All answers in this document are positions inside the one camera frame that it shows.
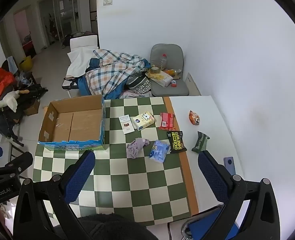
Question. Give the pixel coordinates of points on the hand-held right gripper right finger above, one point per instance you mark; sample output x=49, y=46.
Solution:
x=212, y=177

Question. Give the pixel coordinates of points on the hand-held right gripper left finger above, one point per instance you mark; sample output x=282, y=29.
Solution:
x=80, y=175

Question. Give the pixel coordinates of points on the cardboard box with cow print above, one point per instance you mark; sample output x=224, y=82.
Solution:
x=72, y=126

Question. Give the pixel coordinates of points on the purple cloth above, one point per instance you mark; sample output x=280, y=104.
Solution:
x=137, y=148

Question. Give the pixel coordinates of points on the blue smartphone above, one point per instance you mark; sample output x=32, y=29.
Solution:
x=229, y=165

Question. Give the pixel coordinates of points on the dark green packet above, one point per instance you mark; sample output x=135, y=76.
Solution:
x=200, y=142

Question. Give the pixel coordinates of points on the black folding stroller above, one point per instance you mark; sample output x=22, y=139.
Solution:
x=10, y=120

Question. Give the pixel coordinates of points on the blue chair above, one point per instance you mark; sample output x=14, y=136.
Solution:
x=212, y=225

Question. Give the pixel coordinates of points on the black yellow packet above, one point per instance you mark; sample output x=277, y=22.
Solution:
x=176, y=141

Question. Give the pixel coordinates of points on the white goose plush toy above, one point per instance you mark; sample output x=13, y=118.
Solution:
x=8, y=100

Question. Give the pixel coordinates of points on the small brown cardboard box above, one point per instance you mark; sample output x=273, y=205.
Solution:
x=32, y=107

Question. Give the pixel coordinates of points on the green white checkered mat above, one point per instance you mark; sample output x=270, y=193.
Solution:
x=137, y=185

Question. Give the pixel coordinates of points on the light blue packet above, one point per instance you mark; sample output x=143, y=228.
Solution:
x=159, y=151

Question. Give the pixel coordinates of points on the orange snack packet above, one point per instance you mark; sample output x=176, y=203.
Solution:
x=194, y=118

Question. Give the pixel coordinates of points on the white leaflet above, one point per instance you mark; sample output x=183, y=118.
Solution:
x=126, y=124

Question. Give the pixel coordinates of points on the red snack packet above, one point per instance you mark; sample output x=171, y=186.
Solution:
x=167, y=121

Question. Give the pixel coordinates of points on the tissue pack with cartoon print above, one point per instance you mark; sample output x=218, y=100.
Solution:
x=143, y=120

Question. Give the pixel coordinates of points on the white board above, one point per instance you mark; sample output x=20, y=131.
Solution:
x=193, y=85

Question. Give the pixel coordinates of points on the yellow bucket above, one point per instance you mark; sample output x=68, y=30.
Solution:
x=26, y=63

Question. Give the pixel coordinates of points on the small red box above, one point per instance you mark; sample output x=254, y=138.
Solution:
x=174, y=83

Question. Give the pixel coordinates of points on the plaid blanket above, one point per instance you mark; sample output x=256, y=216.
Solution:
x=110, y=72

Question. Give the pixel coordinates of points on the black white patterned cloth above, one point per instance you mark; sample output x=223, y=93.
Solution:
x=138, y=83

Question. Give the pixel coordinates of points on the yellow white tissue pack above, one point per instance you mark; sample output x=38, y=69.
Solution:
x=162, y=78

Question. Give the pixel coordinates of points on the white sheet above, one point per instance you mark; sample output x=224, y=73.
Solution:
x=78, y=61

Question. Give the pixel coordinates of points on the brown tape roll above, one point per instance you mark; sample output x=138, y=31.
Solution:
x=154, y=69

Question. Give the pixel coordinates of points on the clear plastic bottle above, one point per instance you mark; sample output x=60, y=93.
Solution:
x=163, y=61

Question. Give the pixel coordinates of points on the grey cushioned chair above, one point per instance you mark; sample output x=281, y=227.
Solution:
x=173, y=55

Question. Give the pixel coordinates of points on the white chair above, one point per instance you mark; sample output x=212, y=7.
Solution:
x=83, y=42

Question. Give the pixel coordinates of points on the glass sliding door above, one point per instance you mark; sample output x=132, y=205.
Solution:
x=58, y=15

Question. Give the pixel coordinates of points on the white wall switch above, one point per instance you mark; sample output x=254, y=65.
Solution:
x=107, y=1

